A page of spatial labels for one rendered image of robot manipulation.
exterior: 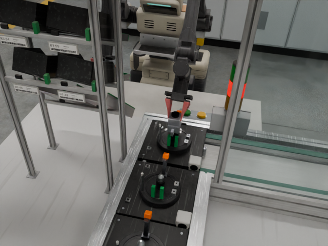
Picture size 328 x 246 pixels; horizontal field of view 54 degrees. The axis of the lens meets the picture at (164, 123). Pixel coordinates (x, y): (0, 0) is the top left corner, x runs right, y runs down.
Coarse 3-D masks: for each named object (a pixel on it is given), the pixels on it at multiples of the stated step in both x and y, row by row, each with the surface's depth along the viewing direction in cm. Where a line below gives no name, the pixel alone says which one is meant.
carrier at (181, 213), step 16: (144, 176) 116; (160, 176) 106; (176, 176) 116; (192, 176) 117; (128, 192) 110; (144, 192) 108; (160, 192) 104; (176, 192) 108; (192, 192) 111; (128, 208) 105; (144, 208) 105; (160, 208) 105; (176, 208) 106; (192, 208) 106; (176, 224) 101
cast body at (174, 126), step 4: (172, 112) 121; (176, 112) 121; (172, 116) 120; (176, 116) 120; (180, 116) 121; (168, 120) 120; (172, 120) 120; (176, 120) 120; (168, 124) 122; (172, 124) 121; (176, 124) 121; (180, 124) 124; (168, 128) 122; (172, 128) 122; (176, 128) 121; (172, 132) 120; (176, 132) 122; (172, 136) 121
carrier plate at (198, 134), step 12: (156, 132) 135; (192, 132) 136; (204, 132) 136; (144, 144) 129; (156, 144) 129; (192, 144) 130; (204, 144) 132; (144, 156) 124; (156, 156) 124; (180, 156) 124
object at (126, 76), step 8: (64, 56) 100; (72, 56) 108; (80, 56) 112; (64, 64) 101; (72, 64) 100; (80, 64) 99; (88, 64) 98; (104, 64) 104; (112, 64) 109; (56, 72) 102; (64, 72) 101; (72, 72) 100; (80, 72) 99; (88, 72) 98; (104, 72) 105; (112, 72) 110; (72, 80) 101; (80, 80) 100; (88, 80) 99; (104, 80) 107; (112, 80) 112; (128, 80) 124
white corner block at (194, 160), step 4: (192, 156) 122; (196, 156) 122; (192, 160) 120; (196, 160) 120; (200, 160) 120; (188, 164) 120; (192, 164) 119; (196, 164) 119; (200, 164) 119; (188, 168) 121; (192, 168) 120; (196, 168) 120
